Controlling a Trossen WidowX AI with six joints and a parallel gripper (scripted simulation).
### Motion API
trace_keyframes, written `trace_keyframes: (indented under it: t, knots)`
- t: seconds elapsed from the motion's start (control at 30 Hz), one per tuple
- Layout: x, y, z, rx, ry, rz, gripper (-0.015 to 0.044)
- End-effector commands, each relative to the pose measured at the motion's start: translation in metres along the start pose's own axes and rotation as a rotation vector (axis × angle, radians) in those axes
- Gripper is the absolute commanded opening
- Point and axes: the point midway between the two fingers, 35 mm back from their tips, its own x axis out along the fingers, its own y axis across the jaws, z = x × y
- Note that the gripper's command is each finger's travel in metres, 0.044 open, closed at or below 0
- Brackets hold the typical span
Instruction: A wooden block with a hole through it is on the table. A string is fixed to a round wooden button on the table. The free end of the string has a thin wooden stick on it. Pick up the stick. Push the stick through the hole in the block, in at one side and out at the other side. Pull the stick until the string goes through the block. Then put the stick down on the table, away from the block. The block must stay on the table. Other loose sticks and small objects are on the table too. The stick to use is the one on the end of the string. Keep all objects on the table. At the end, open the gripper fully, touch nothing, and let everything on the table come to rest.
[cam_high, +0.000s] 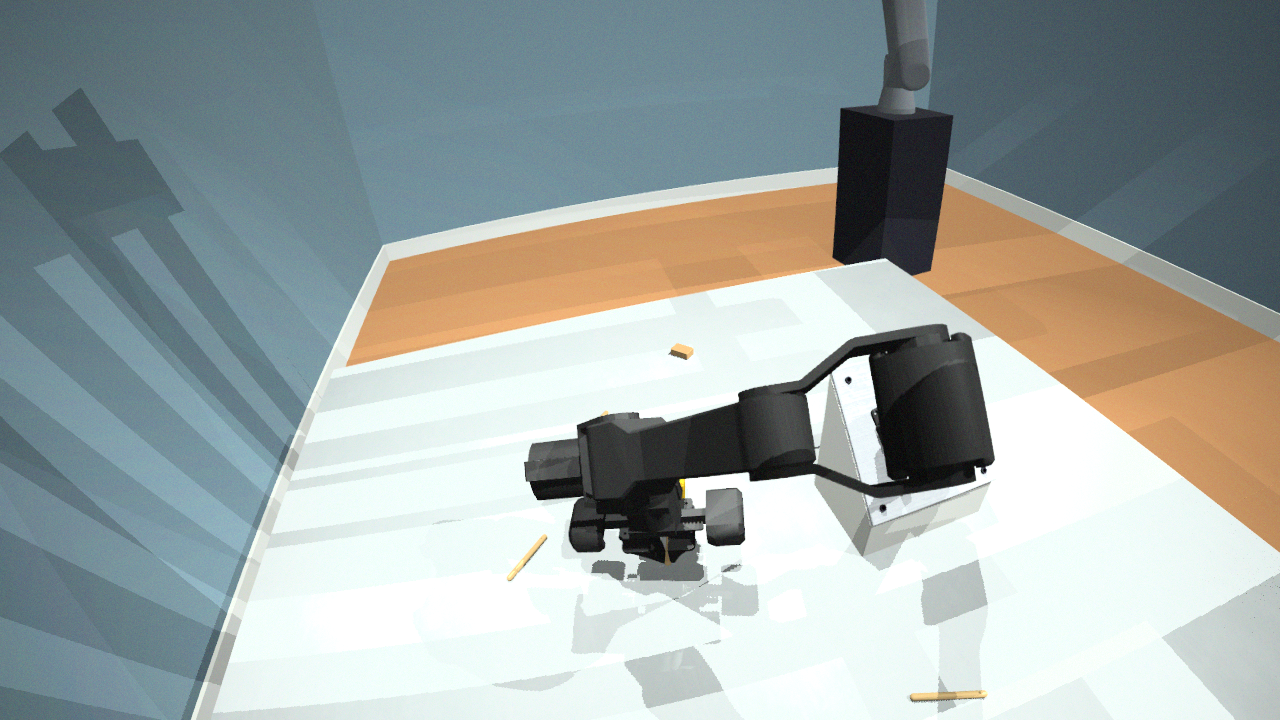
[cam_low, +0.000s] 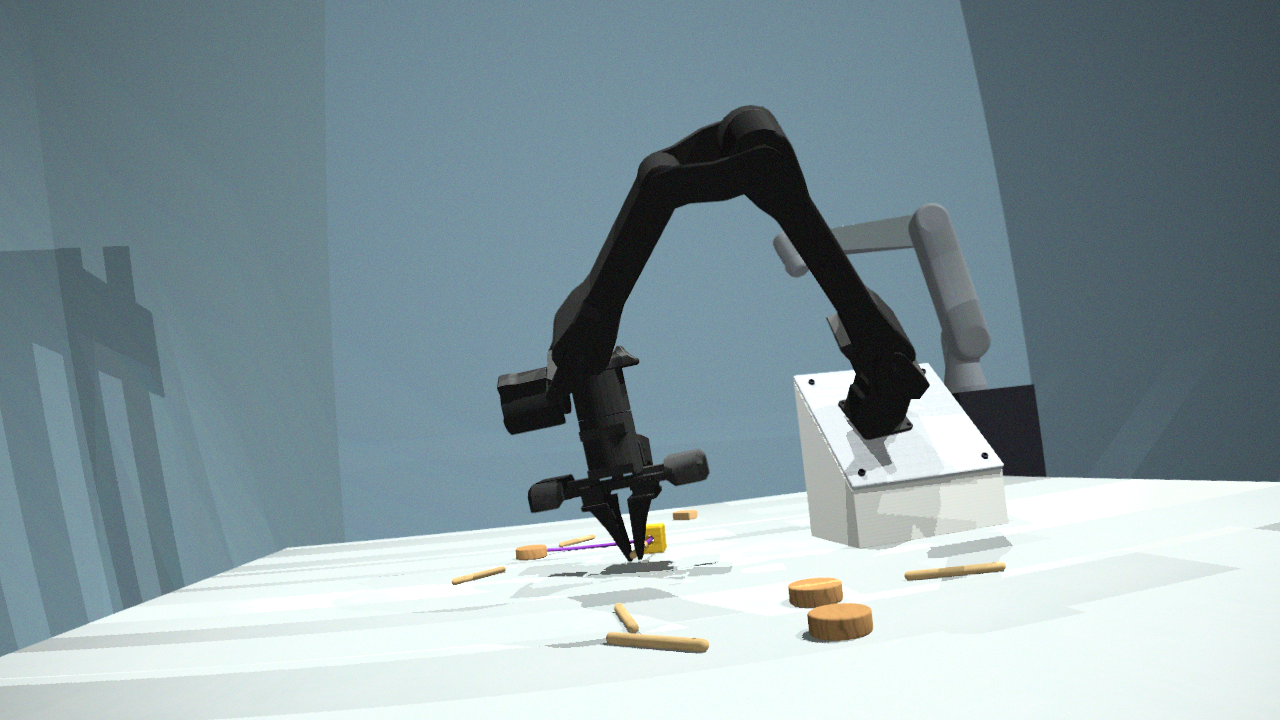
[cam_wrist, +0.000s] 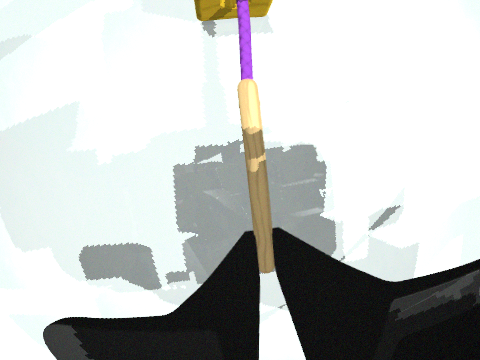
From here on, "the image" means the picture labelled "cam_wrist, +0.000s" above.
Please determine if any yellow block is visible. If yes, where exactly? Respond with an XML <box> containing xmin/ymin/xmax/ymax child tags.
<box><xmin>195</xmin><ymin>0</ymin><xmax>273</xmax><ymax>21</ymax></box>

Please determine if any wooden stick with purple string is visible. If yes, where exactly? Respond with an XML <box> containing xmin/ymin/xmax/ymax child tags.
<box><xmin>236</xmin><ymin>0</ymin><xmax>275</xmax><ymax>273</ymax></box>

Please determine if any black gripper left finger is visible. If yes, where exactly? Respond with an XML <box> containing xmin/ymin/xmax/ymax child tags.
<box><xmin>43</xmin><ymin>231</ymin><xmax>260</xmax><ymax>360</ymax></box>

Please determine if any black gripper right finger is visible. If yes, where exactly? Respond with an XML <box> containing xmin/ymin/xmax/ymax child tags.
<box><xmin>272</xmin><ymin>227</ymin><xmax>480</xmax><ymax>360</ymax></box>

